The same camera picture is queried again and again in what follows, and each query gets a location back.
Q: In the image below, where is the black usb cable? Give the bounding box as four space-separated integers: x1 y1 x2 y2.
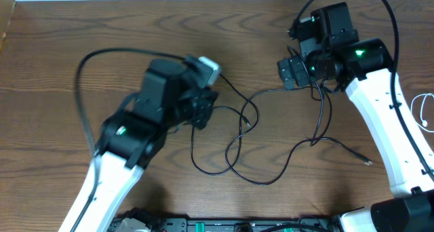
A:
190 74 326 186

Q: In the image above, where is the white usb cable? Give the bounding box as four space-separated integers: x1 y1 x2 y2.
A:
410 92 434 134

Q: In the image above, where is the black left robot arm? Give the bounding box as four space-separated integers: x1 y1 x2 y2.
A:
60 56 221 231

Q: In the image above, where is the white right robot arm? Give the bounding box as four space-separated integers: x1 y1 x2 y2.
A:
277 39 433 231

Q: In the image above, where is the green rail clamp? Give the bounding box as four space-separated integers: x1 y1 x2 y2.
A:
195 222 205 232

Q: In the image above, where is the black aluminium mounting rail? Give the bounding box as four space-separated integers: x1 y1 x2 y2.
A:
107 214 339 232

